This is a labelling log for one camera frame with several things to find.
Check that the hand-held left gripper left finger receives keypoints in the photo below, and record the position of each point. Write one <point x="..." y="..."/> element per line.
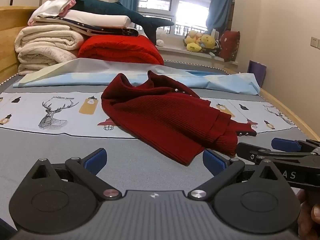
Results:
<point x="97" y="160"/>

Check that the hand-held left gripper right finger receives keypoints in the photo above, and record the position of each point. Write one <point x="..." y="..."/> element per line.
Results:
<point x="212" y="160"/>

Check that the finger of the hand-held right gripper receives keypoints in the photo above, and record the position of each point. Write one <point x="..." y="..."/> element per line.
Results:
<point x="247" y="148"/>
<point x="285" y="143"/>

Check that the dark red knit sweater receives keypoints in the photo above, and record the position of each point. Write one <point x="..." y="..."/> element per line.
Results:
<point x="172" y="120"/>

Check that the person's right hand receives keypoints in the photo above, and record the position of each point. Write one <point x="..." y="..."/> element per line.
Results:
<point x="308" y="215"/>

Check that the purple bag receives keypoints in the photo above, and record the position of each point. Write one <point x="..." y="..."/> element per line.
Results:
<point x="257" y="72"/>

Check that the light blue thin sheet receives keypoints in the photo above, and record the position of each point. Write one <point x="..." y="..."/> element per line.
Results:
<point x="100" y="76"/>

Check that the dark red cushion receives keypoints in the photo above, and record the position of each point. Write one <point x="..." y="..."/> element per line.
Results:
<point x="230" y="45"/>

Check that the bright red folded blanket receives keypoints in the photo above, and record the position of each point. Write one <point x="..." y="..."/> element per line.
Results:
<point x="120" y="48"/>

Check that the white speckled folded blanket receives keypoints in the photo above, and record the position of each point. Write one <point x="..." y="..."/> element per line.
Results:
<point x="42" y="60"/>

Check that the yellow plush toy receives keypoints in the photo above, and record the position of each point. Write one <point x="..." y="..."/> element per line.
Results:
<point x="208" y="41"/>
<point x="192" y="40"/>

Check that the cream folded blanket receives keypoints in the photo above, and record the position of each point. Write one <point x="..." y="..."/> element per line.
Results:
<point x="47" y="38"/>

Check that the white plush toy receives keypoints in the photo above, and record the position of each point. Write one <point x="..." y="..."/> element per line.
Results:
<point x="160" y="36"/>

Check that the white quilt with dark trim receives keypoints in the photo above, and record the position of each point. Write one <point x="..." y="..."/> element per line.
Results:
<point x="100" y="21"/>

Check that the dark teal shark plush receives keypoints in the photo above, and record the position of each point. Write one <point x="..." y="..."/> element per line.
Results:
<point x="120" y="11"/>

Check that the wooden headboard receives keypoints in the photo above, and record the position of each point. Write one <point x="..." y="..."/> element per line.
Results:
<point x="10" y="30"/>

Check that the pink and white cloth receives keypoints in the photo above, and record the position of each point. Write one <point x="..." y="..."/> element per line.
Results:
<point x="55" y="6"/>

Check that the window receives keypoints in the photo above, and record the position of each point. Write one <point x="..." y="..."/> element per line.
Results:
<point x="175" y="0"/>

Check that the wooden bed frame rail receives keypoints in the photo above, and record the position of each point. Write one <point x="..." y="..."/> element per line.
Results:
<point x="295" y="115"/>

